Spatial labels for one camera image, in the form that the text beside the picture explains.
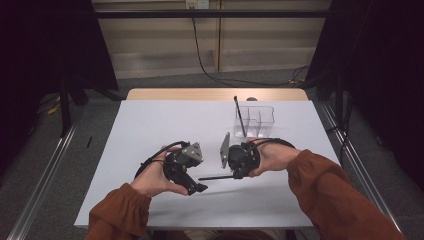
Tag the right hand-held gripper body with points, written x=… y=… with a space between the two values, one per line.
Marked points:
x=243 y=158

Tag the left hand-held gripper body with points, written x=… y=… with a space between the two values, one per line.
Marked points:
x=178 y=165

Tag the clear plastic organizer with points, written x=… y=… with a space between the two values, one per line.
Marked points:
x=261 y=126

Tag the person's right hand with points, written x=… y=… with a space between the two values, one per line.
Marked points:
x=273 y=158

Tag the person's left hand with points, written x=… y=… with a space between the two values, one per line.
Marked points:
x=150 y=178

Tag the white table board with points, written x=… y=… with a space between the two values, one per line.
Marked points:
x=150 y=123

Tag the wooden table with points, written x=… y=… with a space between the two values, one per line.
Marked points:
x=200 y=94

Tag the small black stick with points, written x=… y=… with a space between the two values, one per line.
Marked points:
x=89 y=142

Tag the black stand pole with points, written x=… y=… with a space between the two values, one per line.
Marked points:
x=65 y=113
x=339 y=100

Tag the yellow floor item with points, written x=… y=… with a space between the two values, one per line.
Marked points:
x=53 y=109

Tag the black horizontal metal bar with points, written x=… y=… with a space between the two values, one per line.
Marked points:
x=233 y=13

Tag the dark curtain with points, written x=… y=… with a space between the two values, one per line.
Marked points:
x=383 y=66
x=33 y=50

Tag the aluminium rail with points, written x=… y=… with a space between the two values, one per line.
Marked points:
x=45 y=180
x=363 y=176

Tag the white wall socket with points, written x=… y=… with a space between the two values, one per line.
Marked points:
x=197 y=4

